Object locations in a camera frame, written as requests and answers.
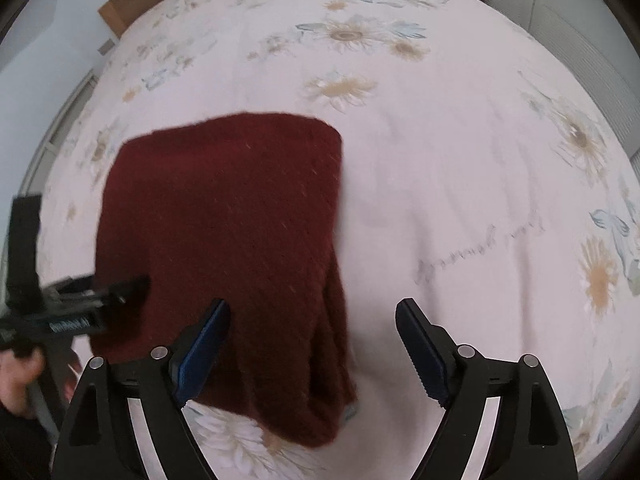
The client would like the white low wall cabinet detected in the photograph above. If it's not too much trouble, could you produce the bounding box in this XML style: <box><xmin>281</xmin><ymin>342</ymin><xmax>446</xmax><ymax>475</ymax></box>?
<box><xmin>22</xmin><ymin>67</ymin><xmax>101</xmax><ymax>201</ymax></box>

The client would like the person's dark clothing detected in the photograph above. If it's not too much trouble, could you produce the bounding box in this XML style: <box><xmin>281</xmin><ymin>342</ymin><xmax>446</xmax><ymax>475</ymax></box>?
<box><xmin>0</xmin><ymin>405</ymin><xmax>56</xmax><ymax>480</ymax></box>

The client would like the white wardrobe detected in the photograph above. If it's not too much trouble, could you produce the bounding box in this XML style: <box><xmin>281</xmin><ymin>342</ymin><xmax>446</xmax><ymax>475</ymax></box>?
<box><xmin>492</xmin><ymin>0</ymin><xmax>640</xmax><ymax>161</ymax></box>

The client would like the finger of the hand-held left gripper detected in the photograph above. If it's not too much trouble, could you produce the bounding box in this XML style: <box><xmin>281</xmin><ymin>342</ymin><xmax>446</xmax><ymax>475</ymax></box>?
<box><xmin>42</xmin><ymin>275</ymin><xmax>151</xmax><ymax>307</ymax></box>

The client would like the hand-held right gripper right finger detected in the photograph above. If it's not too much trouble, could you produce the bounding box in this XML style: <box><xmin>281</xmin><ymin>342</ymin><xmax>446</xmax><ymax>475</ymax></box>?
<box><xmin>395</xmin><ymin>298</ymin><xmax>581</xmax><ymax>480</ymax></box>

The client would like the dark red knitted sweater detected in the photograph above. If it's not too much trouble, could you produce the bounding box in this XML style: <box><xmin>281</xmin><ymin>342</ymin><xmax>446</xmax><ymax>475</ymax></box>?
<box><xmin>89</xmin><ymin>111</ymin><xmax>358</xmax><ymax>450</ymax></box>

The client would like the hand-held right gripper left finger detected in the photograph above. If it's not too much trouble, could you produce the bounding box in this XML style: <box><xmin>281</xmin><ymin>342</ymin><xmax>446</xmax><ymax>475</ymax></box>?
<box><xmin>52</xmin><ymin>299</ymin><xmax>231</xmax><ymax>480</ymax></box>

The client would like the floral bed sheet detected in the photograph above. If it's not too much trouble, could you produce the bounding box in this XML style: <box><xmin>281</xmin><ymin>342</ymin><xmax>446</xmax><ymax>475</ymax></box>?
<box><xmin>30</xmin><ymin>0</ymin><xmax>640</xmax><ymax>480</ymax></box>

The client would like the person's left hand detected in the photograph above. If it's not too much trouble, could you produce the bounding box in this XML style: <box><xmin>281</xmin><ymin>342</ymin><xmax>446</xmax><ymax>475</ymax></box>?
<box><xmin>0</xmin><ymin>349</ymin><xmax>46</xmax><ymax>411</ymax></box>

